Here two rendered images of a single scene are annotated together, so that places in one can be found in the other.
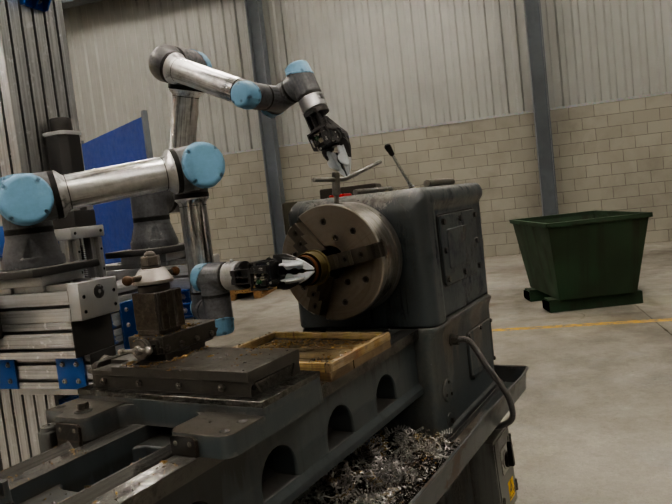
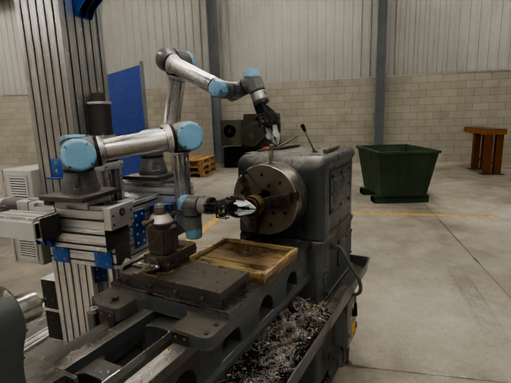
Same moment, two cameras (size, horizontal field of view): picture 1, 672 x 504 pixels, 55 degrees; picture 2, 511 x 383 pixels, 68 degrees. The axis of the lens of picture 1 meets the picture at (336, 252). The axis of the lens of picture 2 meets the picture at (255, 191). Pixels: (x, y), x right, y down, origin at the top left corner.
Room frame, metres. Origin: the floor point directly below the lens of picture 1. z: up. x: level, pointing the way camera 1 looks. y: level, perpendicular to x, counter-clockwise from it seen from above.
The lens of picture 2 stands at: (0.11, 0.08, 1.45)
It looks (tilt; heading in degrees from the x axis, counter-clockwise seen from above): 11 degrees down; 359
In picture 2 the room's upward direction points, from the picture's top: 2 degrees counter-clockwise
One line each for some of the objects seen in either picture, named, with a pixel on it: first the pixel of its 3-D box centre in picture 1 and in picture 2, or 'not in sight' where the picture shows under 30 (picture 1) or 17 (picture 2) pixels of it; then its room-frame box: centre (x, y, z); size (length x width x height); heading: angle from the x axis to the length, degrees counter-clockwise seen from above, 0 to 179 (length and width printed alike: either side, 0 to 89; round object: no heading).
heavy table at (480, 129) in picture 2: not in sight; (482, 148); (9.05, -5.53, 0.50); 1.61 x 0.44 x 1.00; 166
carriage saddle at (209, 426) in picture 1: (179, 403); (173, 299); (1.20, 0.33, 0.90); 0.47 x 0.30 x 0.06; 60
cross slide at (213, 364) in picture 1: (187, 368); (179, 276); (1.25, 0.32, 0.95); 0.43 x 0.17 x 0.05; 60
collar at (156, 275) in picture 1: (152, 275); (160, 217); (1.28, 0.37, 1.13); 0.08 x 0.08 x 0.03
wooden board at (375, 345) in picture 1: (298, 353); (242, 257); (1.56, 0.12, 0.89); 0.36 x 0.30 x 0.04; 60
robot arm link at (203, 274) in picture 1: (213, 277); (192, 204); (1.72, 0.33, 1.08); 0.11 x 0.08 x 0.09; 59
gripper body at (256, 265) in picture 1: (259, 274); (220, 207); (1.63, 0.20, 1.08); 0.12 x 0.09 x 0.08; 59
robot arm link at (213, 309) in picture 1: (216, 313); (192, 225); (1.73, 0.34, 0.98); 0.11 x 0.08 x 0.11; 25
